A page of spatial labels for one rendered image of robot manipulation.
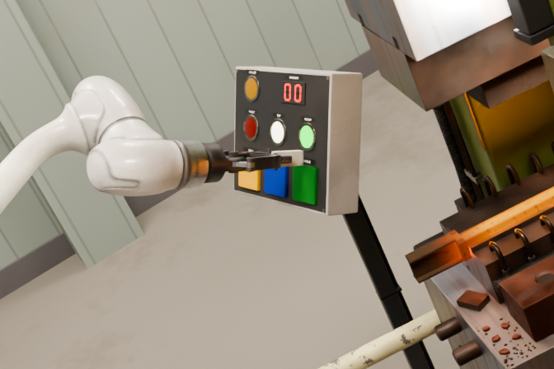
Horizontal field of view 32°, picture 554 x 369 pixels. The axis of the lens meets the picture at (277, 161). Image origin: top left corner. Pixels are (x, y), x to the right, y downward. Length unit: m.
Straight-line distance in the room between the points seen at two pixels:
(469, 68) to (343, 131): 0.55
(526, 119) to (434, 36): 0.50
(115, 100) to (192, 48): 2.92
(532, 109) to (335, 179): 0.41
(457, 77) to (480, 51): 0.05
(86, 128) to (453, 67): 0.71
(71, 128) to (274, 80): 0.47
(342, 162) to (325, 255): 1.83
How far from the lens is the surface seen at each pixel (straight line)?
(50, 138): 1.81
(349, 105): 1.92
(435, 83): 1.41
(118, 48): 4.61
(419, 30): 1.32
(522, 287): 1.50
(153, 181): 1.72
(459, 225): 1.67
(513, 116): 1.78
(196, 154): 1.77
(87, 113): 1.80
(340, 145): 1.92
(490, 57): 1.43
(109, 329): 4.00
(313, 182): 1.93
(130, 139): 1.73
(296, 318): 3.47
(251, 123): 2.11
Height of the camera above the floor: 1.85
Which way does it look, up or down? 24 degrees down
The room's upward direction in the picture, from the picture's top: 25 degrees counter-clockwise
